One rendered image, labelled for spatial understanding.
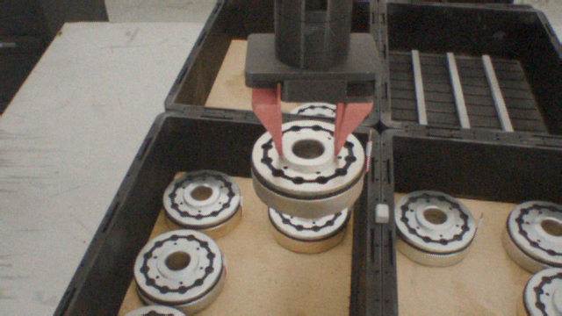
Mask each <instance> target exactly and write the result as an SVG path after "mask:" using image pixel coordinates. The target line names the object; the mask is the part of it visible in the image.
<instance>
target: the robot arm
mask: <svg viewBox="0 0 562 316"><path fill-rule="evenodd" d="M352 4H353V0H275V33H252V35H249V36H248V44H247V52H246V60H245V68H244V74H245V85H246V86H247V87H248V88H252V96H251V107H252V110H253V112H254V113H255V115H256V116H257V117H258V118H259V120H260V121H261V122H262V124H263V126H264V127H265V128H267V130H268V131H269V133H270V134H271V136H272V139H273V141H274V144H275V147H276V150H277V154H278V155H279V156H282V116H281V101H282V102H285V103H336V108H335V129H334V148H335V156H337V155H339V154H340V152H341V150H342V147H343V145H344V143H345V141H346V139H347V138H348V136H349V134H350V133H351V132H352V131H353V130H354V129H356V127H357V126H358V125H359V124H360V123H361V122H362V120H363V119H364V118H365V117H366V116H367V115H368V113H369V112H370V111H371V109H372V106H373V98H374V91H373V88H372V83H373V85H374V87H375V88H377V87H378V86H379V85H380V83H381V76H382V66H381V63H380V60H379V57H378V52H377V48H376V46H375V43H374V40H373V37H372V36H371V35H370V34H367V33H351V32H350V25H351V14H352ZM279 84H280V86H279Z"/></svg>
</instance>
